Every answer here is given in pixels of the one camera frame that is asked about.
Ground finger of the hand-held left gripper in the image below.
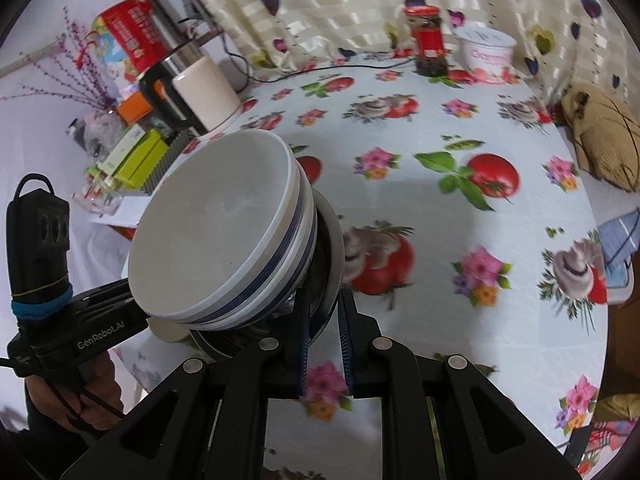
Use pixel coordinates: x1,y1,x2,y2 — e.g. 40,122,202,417
72,279,132,302
74,296,140,322

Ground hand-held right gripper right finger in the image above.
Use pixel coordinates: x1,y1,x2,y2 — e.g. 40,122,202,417
337,290,576,480

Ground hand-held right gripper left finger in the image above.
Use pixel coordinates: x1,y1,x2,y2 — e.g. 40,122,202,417
60,287,312,480

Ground stainless steel bowl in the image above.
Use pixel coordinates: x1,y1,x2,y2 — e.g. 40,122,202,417
187,187,346,361

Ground white bowl blue stripe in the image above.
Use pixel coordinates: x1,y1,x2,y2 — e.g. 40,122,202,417
127,129,306,323
145,157,321,333

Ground person's left hand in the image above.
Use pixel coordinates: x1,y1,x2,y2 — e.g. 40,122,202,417
25,355,123,433

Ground cluster of small glass bottles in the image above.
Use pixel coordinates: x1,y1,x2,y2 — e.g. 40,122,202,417
72,165,126,216

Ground white paper sheet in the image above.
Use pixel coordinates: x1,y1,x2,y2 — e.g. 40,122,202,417
87,195,146,231

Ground clear plastic bag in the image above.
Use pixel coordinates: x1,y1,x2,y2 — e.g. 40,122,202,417
75,110,123,156

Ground black white striped tray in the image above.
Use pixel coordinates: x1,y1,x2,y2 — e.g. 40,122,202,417
140,127,193,196

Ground orange box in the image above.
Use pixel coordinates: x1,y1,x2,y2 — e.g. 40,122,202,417
116,91,153,123

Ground purple flower branches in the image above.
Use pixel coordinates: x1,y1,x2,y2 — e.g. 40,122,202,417
0,7,121,111

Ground colourful printed bag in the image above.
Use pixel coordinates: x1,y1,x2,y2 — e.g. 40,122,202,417
90,15,141,86

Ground white electric kettle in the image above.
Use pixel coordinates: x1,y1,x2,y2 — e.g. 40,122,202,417
139,42,243,136

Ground red packet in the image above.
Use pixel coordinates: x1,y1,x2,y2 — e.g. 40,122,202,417
102,0,171,73

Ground plaid cloth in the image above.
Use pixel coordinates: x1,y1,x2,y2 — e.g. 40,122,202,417
582,417,633,466

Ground yellow cushion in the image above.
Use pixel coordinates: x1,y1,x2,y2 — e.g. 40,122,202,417
595,392,640,426

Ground blue striped cloth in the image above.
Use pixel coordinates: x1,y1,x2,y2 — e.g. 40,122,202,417
597,207,640,306

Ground chili sauce jar red lid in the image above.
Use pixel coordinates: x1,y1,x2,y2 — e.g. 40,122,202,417
402,5,448,78

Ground white yogurt cup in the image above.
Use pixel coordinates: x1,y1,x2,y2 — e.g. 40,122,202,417
452,27,518,85

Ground tan stuffed cushion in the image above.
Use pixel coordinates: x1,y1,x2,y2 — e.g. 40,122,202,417
560,82,640,191

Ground heart print curtain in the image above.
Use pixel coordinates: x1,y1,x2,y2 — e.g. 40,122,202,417
165,0,640,111

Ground black power cable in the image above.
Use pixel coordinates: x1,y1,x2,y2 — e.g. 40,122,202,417
177,17,421,83

